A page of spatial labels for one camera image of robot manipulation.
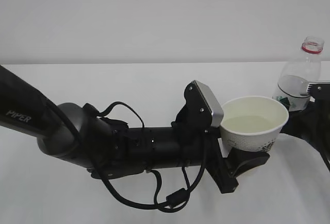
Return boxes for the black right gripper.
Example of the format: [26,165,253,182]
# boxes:
[280,99,329,160]

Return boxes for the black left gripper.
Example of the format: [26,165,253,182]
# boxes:
[172,121,270,194]

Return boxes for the clear Nongfu Spring water bottle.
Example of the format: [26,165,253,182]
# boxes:
[272,36,324,112]

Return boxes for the white paper cup green print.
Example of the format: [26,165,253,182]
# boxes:
[220,96,289,153]

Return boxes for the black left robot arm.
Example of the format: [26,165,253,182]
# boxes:
[1,67,269,193]

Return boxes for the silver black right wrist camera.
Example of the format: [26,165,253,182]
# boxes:
[307,81,330,100]

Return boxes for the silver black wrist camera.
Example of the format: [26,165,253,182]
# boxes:
[307,81,330,100]
[175,80,224,130]

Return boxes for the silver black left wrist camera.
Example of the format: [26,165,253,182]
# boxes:
[175,80,224,130]

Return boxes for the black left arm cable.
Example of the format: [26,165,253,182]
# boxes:
[46,101,209,205]

